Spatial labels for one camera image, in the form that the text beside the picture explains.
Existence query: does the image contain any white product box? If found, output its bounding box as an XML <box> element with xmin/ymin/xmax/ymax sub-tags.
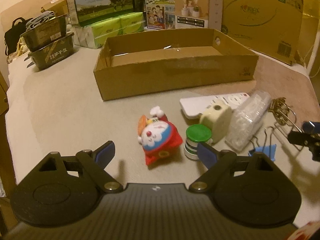
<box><xmin>175</xmin><ymin>0</ymin><xmax>223</xmax><ymax>30</ymax></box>

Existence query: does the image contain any red blue cat toy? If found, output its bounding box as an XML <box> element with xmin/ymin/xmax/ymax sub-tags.
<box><xmin>137</xmin><ymin>106</ymin><xmax>183</xmax><ymax>166</ymax></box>

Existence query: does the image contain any green lid small jar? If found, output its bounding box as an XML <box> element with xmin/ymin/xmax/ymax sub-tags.
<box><xmin>184</xmin><ymin>124</ymin><xmax>212</xmax><ymax>160</ymax></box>

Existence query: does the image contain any folded striped cloth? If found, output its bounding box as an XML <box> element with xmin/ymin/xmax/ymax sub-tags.
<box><xmin>26</xmin><ymin>11</ymin><xmax>56</xmax><ymax>31</ymax></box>

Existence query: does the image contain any small brown cardboard box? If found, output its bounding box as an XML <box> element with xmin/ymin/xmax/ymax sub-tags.
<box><xmin>41</xmin><ymin>0</ymin><xmax>68</xmax><ymax>16</ymax></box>

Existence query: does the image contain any cream tape measure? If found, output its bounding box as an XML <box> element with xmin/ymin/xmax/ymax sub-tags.
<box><xmin>200</xmin><ymin>100</ymin><xmax>233</xmax><ymax>144</ymax></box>

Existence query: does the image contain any black bag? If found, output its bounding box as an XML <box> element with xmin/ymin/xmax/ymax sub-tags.
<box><xmin>4</xmin><ymin>17</ymin><xmax>31</xmax><ymax>56</ymax></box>

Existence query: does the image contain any green tissue pack bundle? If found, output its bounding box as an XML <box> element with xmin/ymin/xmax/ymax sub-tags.
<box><xmin>71</xmin><ymin>12</ymin><xmax>145</xmax><ymax>49</ymax></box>

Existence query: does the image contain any gold wire clip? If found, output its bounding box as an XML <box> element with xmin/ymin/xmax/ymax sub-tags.
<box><xmin>267</xmin><ymin>96</ymin><xmax>304</xmax><ymax>152</ymax></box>

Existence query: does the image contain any large brown cardboard box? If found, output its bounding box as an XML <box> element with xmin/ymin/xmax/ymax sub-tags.
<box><xmin>221</xmin><ymin>0</ymin><xmax>303</xmax><ymax>65</ymax></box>

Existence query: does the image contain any white remote control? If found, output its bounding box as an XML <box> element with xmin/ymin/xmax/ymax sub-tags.
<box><xmin>180</xmin><ymin>93</ymin><xmax>249</xmax><ymax>120</ymax></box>

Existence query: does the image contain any small dark box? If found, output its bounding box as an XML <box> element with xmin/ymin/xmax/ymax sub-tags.
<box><xmin>133</xmin><ymin>0</ymin><xmax>145</xmax><ymax>12</ymax></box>

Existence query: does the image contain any brown cardboard tray box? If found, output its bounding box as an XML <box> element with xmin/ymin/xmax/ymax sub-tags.
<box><xmin>93</xmin><ymin>28</ymin><xmax>259</xmax><ymax>101</ymax></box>

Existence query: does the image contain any blue binder clip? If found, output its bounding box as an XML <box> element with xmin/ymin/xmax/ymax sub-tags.
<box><xmin>248</xmin><ymin>126</ymin><xmax>277</xmax><ymax>162</ymax></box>

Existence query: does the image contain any upper black food container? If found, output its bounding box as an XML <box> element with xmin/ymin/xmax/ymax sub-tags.
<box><xmin>21</xmin><ymin>15</ymin><xmax>67</xmax><ymax>52</ymax></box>

